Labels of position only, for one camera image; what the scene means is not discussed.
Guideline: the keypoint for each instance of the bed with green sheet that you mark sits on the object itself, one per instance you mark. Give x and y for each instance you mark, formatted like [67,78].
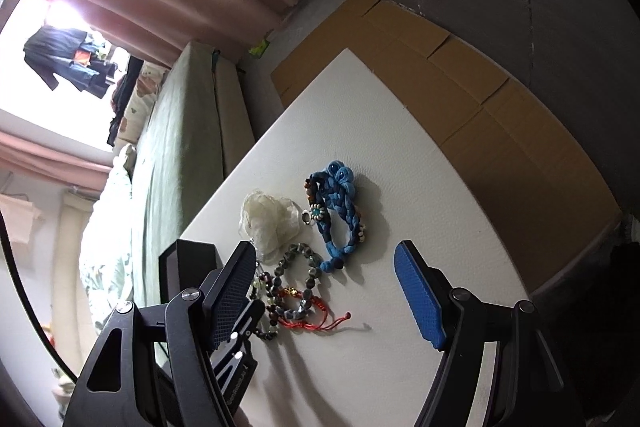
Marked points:
[180,147]

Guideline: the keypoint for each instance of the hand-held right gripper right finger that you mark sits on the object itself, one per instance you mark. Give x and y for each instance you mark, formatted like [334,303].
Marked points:
[417,292]

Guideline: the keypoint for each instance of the black jewelry box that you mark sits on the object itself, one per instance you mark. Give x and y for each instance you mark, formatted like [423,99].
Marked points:
[190,264]

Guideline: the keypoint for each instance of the brown cardboard sheets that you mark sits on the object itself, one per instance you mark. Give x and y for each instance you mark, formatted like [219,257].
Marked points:
[525,157]

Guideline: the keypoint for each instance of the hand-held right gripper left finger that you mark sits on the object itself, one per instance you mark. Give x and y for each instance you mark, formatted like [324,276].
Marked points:
[232,302]

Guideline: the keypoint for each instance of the printed pillow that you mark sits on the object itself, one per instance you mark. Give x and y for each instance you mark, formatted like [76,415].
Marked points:
[145,94]

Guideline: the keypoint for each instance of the pale green quilt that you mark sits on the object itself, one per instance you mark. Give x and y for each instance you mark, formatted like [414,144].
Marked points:
[112,217]

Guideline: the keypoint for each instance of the white organza bag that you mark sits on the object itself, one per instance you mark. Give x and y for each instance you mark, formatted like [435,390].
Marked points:
[265,219]

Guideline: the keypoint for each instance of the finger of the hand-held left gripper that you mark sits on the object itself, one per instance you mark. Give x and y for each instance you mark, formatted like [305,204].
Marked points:
[251,316]

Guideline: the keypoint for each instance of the yellow-green small object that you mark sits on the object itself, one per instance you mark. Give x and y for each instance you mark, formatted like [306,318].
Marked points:
[259,48]

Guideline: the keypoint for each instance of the white hanging cloth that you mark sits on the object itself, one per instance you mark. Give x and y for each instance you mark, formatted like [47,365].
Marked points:
[17,214]

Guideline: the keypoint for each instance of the small pink curtain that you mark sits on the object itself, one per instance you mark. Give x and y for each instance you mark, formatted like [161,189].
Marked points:
[50,157]

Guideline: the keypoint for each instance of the black and red hanging clothes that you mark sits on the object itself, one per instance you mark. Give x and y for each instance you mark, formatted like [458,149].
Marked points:
[125,92]

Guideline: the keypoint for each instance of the dark blue hanging clothes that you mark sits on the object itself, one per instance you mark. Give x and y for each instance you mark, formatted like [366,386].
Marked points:
[55,52]

